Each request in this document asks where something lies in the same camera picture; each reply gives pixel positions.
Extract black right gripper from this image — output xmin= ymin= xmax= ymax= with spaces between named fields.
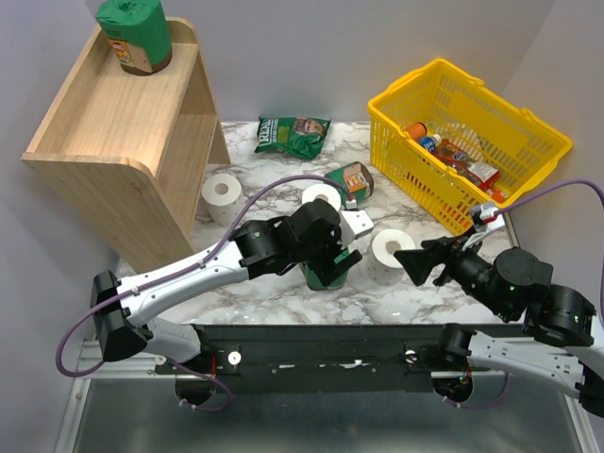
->
xmin=392 ymin=224 xmax=512 ymax=319

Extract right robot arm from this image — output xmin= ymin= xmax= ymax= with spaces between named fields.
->
xmin=394 ymin=237 xmax=603 ymax=416

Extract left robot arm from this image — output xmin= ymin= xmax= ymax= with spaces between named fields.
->
xmin=91 ymin=199 xmax=374 ymax=373

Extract wooden shelf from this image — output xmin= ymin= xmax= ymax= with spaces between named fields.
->
xmin=22 ymin=17 xmax=230 ymax=272

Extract white dotted roll right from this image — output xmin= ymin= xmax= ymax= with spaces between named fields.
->
xmin=366 ymin=228 xmax=415 ymax=286

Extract white dotted roll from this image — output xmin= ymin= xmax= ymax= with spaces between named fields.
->
xmin=301 ymin=183 xmax=342 ymax=210
xmin=366 ymin=228 xmax=415 ymax=286
xmin=201 ymin=173 xmax=244 ymax=227

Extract white dotted roll middle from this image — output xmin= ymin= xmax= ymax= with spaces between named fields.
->
xmin=301 ymin=183 xmax=342 ymax=210

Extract red white box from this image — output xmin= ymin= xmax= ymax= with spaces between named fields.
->
xmin=467 ymin=161 xmax=500 ymax=191

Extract green wrapped roll with picture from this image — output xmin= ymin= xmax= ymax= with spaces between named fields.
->
xmin=325 ymin=161 xmax=375 ymax=206

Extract blue label bottle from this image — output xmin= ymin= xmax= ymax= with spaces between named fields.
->
xmin=417 ymin=133 xmax=443 ymax=154

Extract white dotted roll left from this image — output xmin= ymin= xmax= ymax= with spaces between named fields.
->
xmin=201 ymin=173 xmax=244 ymax=227

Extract yellow plastic basket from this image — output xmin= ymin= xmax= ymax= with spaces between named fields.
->
xmin=368 ymin=59 xmax=573 ymax=235

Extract green chips bag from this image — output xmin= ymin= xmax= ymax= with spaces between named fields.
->
xmin=255 ymin=117 xmax=331 ymax=160

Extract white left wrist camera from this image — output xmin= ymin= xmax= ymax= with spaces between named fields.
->
xmin=340 ymin=198 xmax=375 ymax=248

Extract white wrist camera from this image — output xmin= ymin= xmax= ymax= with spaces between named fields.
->
xmin=340 ymin=198 xmax=375 ymax=248
xmin=461 ymin=202 xmax=506 ymax=251

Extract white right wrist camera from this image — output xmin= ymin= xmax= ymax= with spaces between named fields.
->
xmin=461 ymin=202 xmax=506 ymax=251

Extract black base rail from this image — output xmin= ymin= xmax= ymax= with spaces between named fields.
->
xmin=155 ymin=323 xmax=473 ymax=393

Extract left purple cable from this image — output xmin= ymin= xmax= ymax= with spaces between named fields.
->
xmin=56 ymin=174 xmax=353 ymax=412

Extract purple cable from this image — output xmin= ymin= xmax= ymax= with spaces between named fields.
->
xmin=441 ymin=177 xmax=604 ymax=411
xmin=56 ymin=174 xmax=353 ymax=412

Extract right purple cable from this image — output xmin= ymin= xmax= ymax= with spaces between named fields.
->
xmin=441 ymin=177 xmax=604 ymax=411

